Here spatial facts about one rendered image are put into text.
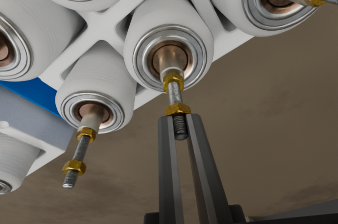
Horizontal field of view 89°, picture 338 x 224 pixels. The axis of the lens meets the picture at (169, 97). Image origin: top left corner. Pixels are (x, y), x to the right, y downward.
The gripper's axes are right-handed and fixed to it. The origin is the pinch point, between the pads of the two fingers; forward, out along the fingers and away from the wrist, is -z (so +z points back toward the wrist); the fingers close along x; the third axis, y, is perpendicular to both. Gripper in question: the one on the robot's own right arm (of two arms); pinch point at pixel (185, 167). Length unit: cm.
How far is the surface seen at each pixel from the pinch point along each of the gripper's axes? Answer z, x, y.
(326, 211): -30, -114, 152
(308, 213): -31, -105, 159
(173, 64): -8.9, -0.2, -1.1
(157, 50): -11.2, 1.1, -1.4
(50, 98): -27.2, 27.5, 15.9
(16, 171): -13.1, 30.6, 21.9
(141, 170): -36, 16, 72
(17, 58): -11.0, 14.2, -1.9
